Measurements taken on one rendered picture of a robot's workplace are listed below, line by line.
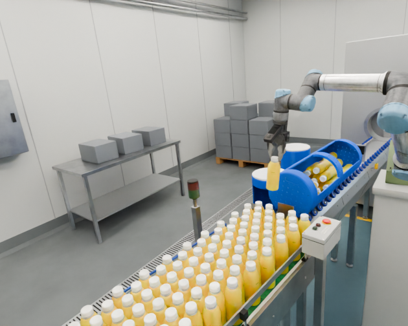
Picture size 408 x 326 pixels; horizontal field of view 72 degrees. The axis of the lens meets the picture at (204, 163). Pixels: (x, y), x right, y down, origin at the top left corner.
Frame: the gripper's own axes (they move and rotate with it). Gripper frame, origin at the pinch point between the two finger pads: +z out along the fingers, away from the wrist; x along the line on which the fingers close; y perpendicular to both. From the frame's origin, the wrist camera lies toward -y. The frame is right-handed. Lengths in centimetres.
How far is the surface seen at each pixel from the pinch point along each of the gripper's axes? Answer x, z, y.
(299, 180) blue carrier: -9.5, 14.4, 13.3
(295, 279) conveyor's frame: -28, 47, -24
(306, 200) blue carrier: -14.6, 25.2, 13.2
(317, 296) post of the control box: -36, 61, -13
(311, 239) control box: -31.0, 24.2, -21.6
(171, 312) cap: -10, 28, -85
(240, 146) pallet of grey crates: 223, 114, 307
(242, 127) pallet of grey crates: 219, 76, 306
